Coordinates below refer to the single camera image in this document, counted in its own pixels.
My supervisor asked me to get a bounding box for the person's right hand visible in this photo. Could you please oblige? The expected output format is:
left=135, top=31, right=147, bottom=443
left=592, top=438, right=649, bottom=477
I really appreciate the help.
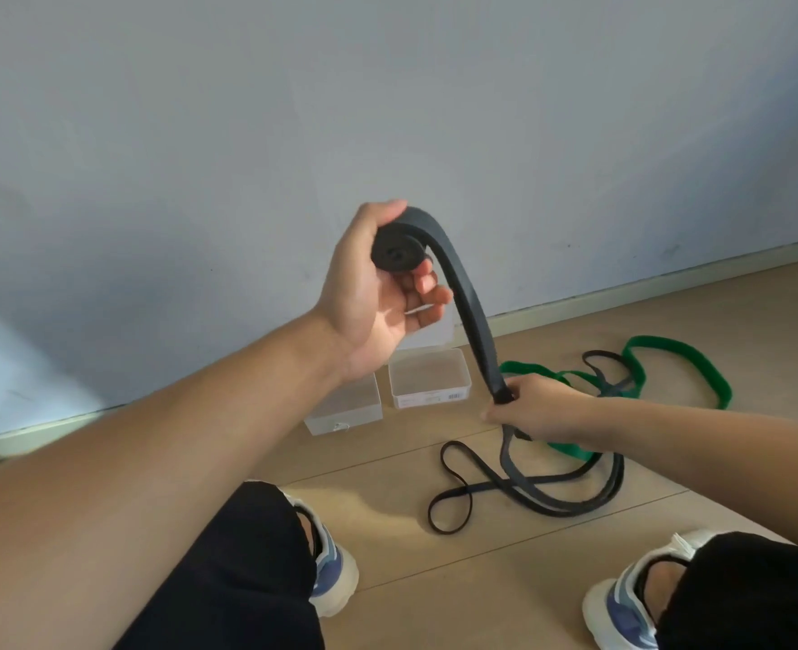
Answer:
left=480, top=372, right=601, bottom=446

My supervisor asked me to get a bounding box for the person's white blue shoe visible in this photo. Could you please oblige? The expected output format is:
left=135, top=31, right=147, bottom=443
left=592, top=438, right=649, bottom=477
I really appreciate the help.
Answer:
left=581, top=529, right=740, bottom=650
left=278, top=489, right=360, bottom=618

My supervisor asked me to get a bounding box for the clear plastic box with label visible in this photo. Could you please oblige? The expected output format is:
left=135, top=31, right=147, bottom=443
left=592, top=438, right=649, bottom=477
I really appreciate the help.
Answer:
left=388, top=346, right=473, bottom=410

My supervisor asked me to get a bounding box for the green resistance band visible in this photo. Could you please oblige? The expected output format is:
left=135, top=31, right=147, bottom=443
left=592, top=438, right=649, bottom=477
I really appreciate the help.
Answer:
left=498, top=335, right=733, bottom=463

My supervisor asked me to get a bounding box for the person's left leg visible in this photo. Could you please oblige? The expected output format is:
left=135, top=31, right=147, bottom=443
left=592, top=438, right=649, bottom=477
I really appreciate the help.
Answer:
left=111, top=480, right=327, bottom=650

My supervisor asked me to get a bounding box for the person's right white blue shoe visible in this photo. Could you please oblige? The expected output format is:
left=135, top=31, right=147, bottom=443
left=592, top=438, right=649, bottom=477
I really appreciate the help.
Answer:
left=581, top=529, right=740, bottom=650

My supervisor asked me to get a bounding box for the person's left hand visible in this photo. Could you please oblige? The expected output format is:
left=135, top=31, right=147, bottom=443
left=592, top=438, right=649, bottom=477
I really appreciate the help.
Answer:
left=313, top=200, right=454, bottom=385

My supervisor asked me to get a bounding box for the person's right leg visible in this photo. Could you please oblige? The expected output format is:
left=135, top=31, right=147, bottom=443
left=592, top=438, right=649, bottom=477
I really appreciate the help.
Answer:
left=643, top=532, right=798, bottom=650

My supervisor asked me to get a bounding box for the white skirting board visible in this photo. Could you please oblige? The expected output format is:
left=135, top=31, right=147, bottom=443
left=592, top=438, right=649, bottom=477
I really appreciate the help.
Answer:
left=0, top=234, right=798, bottom=469

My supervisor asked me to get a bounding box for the person's right forearm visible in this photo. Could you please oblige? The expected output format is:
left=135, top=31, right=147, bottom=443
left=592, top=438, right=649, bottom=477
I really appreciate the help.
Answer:
left=578, top=395, right=798, bottom=564

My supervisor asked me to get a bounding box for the person's left forearm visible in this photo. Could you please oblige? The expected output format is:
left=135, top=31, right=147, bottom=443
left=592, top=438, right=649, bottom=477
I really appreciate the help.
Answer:
left=0, top=310, right=354, bottom=650

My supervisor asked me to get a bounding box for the person's leg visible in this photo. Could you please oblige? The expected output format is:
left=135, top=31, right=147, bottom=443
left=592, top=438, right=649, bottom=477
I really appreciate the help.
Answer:
left=111, top=480, right=327, bottom=650
left=643, top=532, right=798, bottom=650

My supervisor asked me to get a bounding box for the thin black resistance band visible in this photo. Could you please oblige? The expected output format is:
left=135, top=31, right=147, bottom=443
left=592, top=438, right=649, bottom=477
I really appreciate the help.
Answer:
left=428, top=349, right=638, bottom=536

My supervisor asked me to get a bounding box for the wide dark grey resistance band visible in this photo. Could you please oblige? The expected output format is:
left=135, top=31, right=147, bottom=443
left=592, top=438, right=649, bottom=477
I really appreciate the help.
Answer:
left=371, top=207, right=626, bottom=519

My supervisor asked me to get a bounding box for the person's left white blue shoe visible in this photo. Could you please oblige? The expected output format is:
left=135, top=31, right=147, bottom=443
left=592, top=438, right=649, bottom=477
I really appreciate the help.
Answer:
left=278, top=489, right=360, bottom=618

